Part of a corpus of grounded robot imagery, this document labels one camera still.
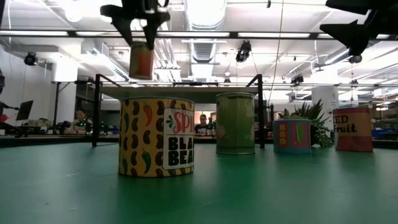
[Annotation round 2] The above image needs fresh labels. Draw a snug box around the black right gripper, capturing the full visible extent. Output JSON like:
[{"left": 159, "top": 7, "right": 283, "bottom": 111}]
[{"left": 319, "top": 0, "right": 398, "bottom": 57}]

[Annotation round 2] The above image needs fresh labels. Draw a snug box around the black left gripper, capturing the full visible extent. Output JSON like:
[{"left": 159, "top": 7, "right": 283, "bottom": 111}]
[{"left": 99, "top": 0, "right": 171, "bottom": 51}]

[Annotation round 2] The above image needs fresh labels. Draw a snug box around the orange labelled tin can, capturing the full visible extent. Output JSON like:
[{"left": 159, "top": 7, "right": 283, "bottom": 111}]
[{"left": 129, "top": 41, "right": 155, "bottom": 80}]

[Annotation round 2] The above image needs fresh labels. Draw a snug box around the yellow black beans can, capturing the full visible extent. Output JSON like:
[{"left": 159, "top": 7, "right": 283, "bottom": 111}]
[{"left": 118, "top": 96, "right": 196, "bottom": 179}]

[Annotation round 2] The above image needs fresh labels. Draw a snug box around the red orange mixed fruit can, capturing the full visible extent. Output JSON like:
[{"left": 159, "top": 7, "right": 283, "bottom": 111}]
[{"left": 332, "top": 107, "right": 374, "bottom": 152}]

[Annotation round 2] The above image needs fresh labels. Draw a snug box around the blue pink corn can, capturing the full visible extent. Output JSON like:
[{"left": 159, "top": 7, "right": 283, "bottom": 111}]
[{"left": 272, "top": 119, "right": 312, "bottom": 154}]

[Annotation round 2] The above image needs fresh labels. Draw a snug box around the green pears can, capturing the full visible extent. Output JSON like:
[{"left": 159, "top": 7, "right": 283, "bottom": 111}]
[{"left": 215, "top": 91, "right": 256, "bottom": 156}]

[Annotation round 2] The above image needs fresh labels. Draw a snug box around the wooden shelf with black legs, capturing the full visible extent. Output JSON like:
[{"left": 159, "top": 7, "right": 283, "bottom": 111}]
[{"left": 91, "top": 73, "right": 275, "bottom": 149}]

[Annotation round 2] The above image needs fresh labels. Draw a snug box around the shelf of blue bins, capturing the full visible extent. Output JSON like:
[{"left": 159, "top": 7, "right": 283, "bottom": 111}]
[{"left": 371, "top": 129, "right": 398, "bottom": 141}]

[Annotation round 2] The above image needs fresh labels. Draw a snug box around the white pillar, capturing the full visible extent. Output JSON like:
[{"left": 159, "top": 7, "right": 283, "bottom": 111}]
[{"left": 312, "top": 86, "right": 340, "bottom": 138}]

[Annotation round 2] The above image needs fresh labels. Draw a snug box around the potted succulent plant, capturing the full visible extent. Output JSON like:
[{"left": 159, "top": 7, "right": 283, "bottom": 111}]
[{"left": 277, "top": 98, "right": 335, "bottom": 149}]

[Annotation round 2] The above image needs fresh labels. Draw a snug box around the person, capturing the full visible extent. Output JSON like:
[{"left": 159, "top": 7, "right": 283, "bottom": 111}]
[
  {"left": 194, "top": 114, "right": 216, "bottom": 135},
  {"left": 70, "top": 108, "right": 93, "bottom": 135}
]

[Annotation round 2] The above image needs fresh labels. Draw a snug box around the black computer monitor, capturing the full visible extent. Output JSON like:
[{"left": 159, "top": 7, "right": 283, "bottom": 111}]
[{"left": 16, "top": 100, "right": 34, "bottom": 121}]

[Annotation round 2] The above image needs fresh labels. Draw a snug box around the green table mat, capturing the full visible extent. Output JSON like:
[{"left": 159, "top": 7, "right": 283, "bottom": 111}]
[{"left": 0, "top": 141, "right": 398, "bottom": 224}]

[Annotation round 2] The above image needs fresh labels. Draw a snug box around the silver ventilation duct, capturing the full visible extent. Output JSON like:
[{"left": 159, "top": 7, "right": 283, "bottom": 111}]
[{"left": 183, "top": 0, "right": 228, "bottom": 80}]

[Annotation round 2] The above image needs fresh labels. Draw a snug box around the black overhead frame bar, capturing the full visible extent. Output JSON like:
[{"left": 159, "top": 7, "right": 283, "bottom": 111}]
[{"left": 0, "top": 29, "right": 398, "bottom": 40}]

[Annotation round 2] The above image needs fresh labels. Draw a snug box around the black background table frame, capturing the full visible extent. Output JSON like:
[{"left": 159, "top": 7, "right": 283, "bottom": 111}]
[{"left": 51, "top": 79, "right": 96, "bottom": 135}]

